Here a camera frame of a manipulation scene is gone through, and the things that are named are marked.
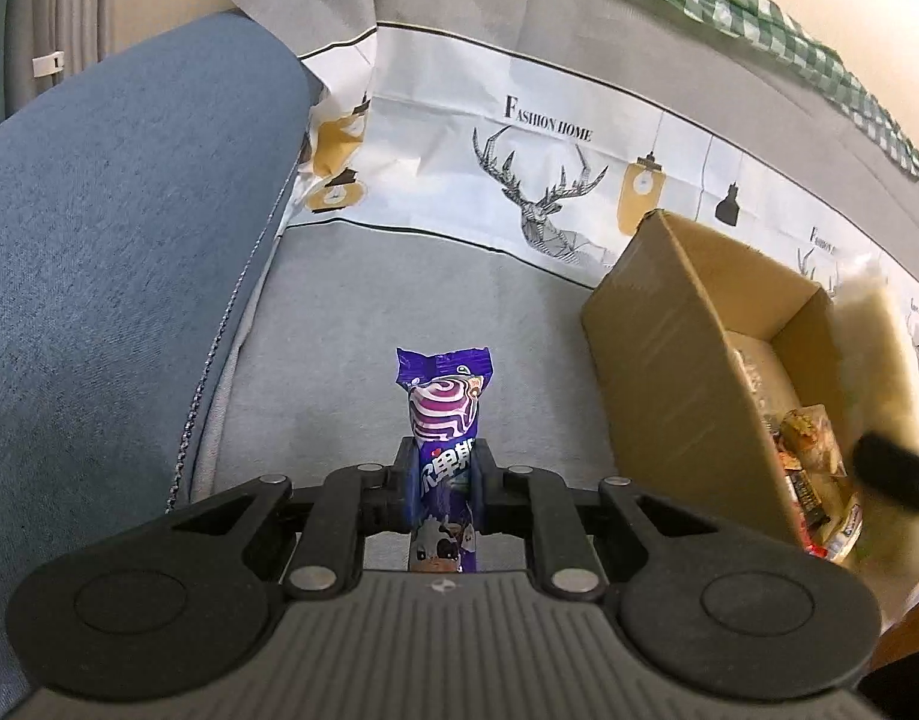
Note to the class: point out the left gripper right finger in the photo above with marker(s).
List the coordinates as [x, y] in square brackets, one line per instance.
[538, 507]

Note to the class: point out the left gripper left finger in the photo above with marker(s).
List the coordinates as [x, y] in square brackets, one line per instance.
[333, 521]

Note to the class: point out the brown cookie bag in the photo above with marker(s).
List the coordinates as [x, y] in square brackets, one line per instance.
[808, 435]

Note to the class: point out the purple swirl candy packet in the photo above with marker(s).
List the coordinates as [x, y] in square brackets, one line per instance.
[443, 398]

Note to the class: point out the dark snack packet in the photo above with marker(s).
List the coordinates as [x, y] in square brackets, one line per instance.
[809, 503]

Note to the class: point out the brown cardboard box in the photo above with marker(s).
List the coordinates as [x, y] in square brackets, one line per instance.
[698, 340]

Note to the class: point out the grey printed sofa cover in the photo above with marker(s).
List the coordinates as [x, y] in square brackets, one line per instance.
[470, 172]

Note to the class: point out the green checkered cloth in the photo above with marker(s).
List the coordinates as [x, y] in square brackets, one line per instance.
[765, 26]

